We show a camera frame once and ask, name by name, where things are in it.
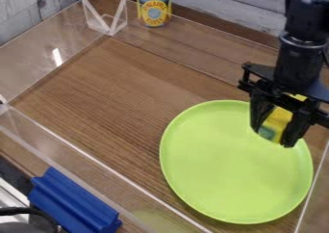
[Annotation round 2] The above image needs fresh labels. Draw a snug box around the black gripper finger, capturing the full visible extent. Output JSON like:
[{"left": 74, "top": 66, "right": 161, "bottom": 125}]
[
  {"left": 280, "top": 99, "right": 318, "bottom": 148},
  {"left": 250, "top": 91, "right": 274, "bottom": 132}
]

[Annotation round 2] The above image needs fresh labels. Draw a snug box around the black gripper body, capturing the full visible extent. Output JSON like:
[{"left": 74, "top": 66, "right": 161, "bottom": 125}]
[{"left": 238, "top": 63, "right": 329, "bottom": 127}]

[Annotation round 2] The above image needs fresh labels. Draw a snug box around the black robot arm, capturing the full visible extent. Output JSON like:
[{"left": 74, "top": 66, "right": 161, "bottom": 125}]
[{"left": 238, "top": 0, "right": 329, "bottom": 148}]

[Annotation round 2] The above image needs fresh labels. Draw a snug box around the green plastic plate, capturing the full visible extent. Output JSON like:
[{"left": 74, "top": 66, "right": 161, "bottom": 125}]
[{"left": 159, "top": 100, "right": 313, "bottom": 224}]

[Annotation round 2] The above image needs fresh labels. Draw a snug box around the yellow labelled tin can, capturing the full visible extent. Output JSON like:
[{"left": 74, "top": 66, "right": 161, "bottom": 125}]
[{"left": 136, "top": 0, "right": 173, "bottom": 28}]

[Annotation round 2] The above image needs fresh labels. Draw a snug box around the blue plastic block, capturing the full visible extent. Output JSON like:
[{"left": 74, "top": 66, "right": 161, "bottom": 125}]
[{"left": 28, "top": 168, "right": 122, "bottom": 233}]

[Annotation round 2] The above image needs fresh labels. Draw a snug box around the clear acrylic enclosure wall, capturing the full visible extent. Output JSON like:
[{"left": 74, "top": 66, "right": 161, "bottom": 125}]
[{"left": 0, "top": 0, "right": 329, "bottom": 233}]

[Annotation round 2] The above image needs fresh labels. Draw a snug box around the black cable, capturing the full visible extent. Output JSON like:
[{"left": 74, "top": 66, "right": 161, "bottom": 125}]
[{"left": 0, "top": 206, "right": 66, "bottom": 233}]

